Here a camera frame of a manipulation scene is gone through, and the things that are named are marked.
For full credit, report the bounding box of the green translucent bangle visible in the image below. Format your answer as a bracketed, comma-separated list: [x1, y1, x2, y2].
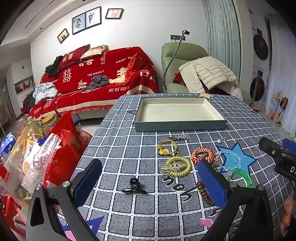
[230, 168, 252, 188]

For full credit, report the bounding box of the brown spiral hair tie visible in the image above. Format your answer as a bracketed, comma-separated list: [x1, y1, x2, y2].
[196, 180, 215, 207]

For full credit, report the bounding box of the clear bead chain bracelet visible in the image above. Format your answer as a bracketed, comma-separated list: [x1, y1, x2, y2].
[211, 149, 242, 181]

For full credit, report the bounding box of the small silver earring charm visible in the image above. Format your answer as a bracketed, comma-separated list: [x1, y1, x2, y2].
[217, 137, 226, 144]

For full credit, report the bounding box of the orange white spiral hair tie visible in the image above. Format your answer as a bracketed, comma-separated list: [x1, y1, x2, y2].
[191, 146, 216, 165]

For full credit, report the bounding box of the black claw hair clip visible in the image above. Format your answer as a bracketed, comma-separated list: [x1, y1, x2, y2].
[121, 178, 147, 194]

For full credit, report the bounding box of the yellow spiral hair tie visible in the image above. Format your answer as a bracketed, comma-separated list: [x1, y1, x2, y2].
[165, 156, 193, 178]

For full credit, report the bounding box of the silver rhinestone hair clip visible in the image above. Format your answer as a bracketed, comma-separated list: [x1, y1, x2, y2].
[168, 134, 190, 141]

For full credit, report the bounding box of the yellow hair tie with flower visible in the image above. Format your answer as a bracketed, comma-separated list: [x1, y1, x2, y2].
[157, 138, 179, 156]

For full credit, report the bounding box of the beige rabbit hair clip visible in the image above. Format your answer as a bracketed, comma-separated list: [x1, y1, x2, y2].
[159, 162, 187, 173]

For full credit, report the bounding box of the grey-green jewelry tray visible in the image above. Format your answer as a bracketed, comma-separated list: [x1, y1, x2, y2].
[134, 97, 227, 132]

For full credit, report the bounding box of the person's right hand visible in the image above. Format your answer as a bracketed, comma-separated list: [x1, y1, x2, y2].
[280, 196, 295, 236]

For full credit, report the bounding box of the red gift bags pile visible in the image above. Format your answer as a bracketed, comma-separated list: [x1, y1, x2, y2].
[1, 113, 85, 226]

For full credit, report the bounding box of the blue checked tablecloth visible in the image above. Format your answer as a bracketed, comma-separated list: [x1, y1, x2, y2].
[58, 93, 293, 241]

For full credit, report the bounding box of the beige down jacket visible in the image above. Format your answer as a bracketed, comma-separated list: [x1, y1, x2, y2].
[179, 56, 243, 100]

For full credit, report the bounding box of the white patterned clothes pile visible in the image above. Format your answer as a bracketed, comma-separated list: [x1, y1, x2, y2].
[33, 82, 58, 104]

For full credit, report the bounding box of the red covered sofa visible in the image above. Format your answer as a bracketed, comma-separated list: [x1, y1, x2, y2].
[29, 45, 159, 118]

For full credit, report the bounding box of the pale green curtain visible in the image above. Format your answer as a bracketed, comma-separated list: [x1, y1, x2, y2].
[203, 0, 241, 77]

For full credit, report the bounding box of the green armchair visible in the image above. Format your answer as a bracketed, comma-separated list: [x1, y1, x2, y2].
[161, 42, 208, 93]

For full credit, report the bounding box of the grey garment on sofa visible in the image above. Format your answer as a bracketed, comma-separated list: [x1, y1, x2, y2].
[80, 75, 109, 92]

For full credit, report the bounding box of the black garment on sofa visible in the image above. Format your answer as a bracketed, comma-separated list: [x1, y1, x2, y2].
[45, 56, 63, 77]

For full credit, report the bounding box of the red cushion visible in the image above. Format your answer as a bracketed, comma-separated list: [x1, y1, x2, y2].
[57, 44, 90, 71]

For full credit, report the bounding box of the printed cushion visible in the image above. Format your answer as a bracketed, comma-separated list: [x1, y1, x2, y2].
[80, 45, 108, 60]

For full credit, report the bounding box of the small dark picture frame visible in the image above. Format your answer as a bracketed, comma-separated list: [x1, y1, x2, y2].
[57, 28, 69, 44]

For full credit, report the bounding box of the double picture frame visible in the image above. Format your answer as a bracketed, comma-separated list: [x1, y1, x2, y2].
[72, 6, 102, 35]

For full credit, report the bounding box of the red-white picture frame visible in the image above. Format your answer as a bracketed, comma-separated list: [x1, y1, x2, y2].
[105, 8, 124, 20]

